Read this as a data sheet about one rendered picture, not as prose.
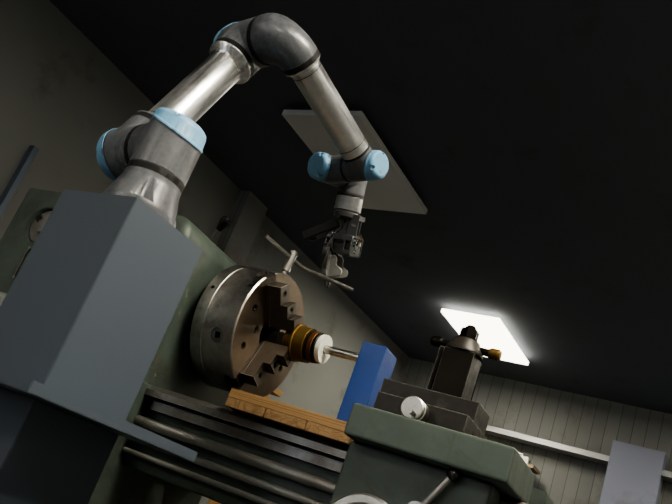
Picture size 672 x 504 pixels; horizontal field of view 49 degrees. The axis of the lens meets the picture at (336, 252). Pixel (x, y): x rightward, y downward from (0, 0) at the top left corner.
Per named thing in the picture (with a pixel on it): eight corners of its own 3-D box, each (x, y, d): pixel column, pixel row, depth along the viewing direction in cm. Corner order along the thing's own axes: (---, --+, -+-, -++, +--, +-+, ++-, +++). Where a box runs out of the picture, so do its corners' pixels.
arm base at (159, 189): (136, 202, 132) (160, 155, 135) (80, 196, 140) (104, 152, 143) (186, 243, 143) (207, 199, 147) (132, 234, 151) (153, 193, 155)
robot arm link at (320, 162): (336, 147, 190) (364, 158, 198) (306, 150, 198) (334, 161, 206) (332, 177, 189) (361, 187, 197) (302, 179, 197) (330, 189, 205)
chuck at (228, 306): (181, 356, 168) (241, 242, 182) (241, 409, 193) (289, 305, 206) (213, 365, 164) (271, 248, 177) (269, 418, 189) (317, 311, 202)
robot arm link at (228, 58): (114, 145, 145) (270, 3, 173) (77, 151, 155) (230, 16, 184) (151, 193, 151) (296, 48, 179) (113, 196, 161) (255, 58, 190)
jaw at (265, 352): (257, 349, 184) (231, 386, 177) (251, 335, 181) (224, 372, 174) (294, 359, 179) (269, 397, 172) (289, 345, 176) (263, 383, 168)
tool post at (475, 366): (425, 390, 150) (440, 344, 153) (435, 401, 156) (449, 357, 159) (461, 399, 146) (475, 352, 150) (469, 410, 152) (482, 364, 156)
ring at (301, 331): (287, 315, 178) (320, 323, 174) (302, 330, 186) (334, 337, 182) (273, 351, 175) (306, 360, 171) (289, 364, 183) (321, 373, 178)
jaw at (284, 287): (254, 324, 182) (254, 277, 179) (266, 318, 186) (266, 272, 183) (292, 333, 176) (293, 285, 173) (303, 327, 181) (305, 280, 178)
